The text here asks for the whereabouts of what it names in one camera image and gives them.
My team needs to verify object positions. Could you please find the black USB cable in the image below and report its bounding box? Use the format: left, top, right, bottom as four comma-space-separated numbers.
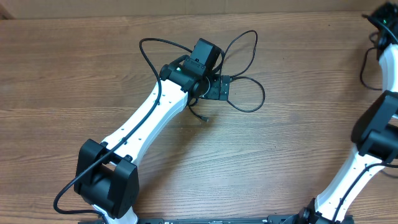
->
187, 29, 266, 123

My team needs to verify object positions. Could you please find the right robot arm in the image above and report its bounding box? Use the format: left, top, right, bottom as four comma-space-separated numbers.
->
285, 2, 397, 223

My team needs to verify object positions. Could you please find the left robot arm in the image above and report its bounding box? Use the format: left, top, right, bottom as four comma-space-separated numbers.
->
74, 39, 224, 223

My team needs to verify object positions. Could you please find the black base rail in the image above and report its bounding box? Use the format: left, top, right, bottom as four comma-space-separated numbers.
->
137, 215, 293, 224

